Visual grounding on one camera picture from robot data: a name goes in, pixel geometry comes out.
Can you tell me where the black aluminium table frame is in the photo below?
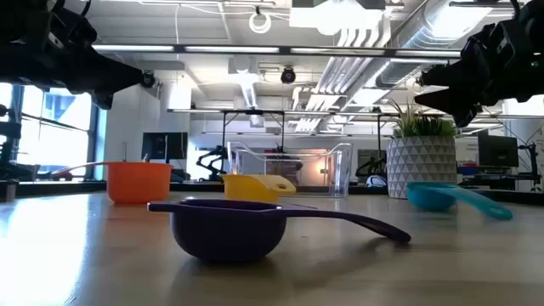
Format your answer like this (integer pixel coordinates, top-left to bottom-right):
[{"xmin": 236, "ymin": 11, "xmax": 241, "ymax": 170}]
[{"xmin": 0, "ymin": 180, "xmax": 544, "ymax": 201}]

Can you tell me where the black computer monitor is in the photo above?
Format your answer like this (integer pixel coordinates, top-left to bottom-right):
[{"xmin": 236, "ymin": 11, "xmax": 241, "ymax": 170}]
[
  {"xmin": 141, "ymin": 132, "xmax": 189, "ymax": 162},
  {"xmin": 478, "ymin": 132, "xmax": 519, "ymax": 168}
]

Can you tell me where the orange measuring cup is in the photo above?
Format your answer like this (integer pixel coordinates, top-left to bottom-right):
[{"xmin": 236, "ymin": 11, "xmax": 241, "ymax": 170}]
[{"xmin": 50, "ymin": 161, "xmax": 174, "ymax": 205}]

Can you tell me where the black background gantry frame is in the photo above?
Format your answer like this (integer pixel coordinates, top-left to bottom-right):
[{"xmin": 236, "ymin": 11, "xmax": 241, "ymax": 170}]
[{"xmin": 220, "ymin": 109, "xmax": 286, "ymax": 150}]

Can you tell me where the purple measuring cup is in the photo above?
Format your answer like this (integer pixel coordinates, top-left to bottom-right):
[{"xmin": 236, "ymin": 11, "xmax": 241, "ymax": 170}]
[{"xmin": 146, "ymin": 198, "xmax": 412, "ymax": 262}]

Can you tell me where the potted plant white geometric pot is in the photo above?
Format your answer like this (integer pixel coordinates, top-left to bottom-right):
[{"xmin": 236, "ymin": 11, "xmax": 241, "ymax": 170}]
[{"xmin": 385, "ymin": 98, "xmax": 459, "ymax": 200}]

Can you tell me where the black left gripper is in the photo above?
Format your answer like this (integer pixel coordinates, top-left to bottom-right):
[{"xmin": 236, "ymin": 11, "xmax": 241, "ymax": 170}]
[{"xmin": 0, "ymin": 12, "xmax": 145, "ymax": 111}]

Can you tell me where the clear plastic basket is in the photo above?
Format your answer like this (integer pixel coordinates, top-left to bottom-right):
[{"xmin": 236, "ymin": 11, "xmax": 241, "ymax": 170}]
[{"xmin": 227, "ymin": 141, "xmax": 354, "ymax": 199}]

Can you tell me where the teal measuring cup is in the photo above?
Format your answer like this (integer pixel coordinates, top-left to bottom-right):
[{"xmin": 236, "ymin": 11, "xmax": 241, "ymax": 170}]
[{"xmin": 405, "ymin": 181, "xmax": 514, "ymax": 221}]

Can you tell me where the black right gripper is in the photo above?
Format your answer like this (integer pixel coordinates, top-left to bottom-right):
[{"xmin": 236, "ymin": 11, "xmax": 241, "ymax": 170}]
[{"xmin": 414, "ymin": 8, "xmax": 544, "ymax": 128}]

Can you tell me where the black ceiling light rail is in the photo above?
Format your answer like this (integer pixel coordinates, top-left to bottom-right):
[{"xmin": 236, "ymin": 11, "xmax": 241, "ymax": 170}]
[{"xmin": 91, "ymin": 43, "xmax": 464, "ymax": 59}]

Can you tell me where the white and black round object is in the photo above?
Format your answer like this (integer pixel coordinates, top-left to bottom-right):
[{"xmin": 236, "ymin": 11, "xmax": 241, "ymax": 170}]
[{"xmin": 365, "ymin": 174, "xmax": 388, "ymax": 189}]

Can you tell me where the white coiled cable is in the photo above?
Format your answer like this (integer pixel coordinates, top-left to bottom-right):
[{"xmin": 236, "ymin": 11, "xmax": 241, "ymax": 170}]
[{"xmin": 248, "ymin": 8, "xmax": 273, "ymax": 35}]

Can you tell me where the black background machine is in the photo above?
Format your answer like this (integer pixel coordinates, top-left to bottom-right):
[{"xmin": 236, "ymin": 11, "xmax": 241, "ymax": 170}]
[{"xmin": 0, "ymin": 105, "xmax": 39, "ymax": 182}]

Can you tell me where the yellow measuring cup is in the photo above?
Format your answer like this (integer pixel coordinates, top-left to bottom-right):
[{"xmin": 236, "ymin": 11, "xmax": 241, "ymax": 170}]
[{"xmin": 221, "ymin": 173, "xmax": 298, "ymax": 204}]

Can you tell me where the silver spiral air duct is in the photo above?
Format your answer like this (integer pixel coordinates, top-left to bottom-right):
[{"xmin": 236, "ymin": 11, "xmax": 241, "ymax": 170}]
[{"xmin": 376, "ymin": 0, "xmax": 494, "ymax": 88}]

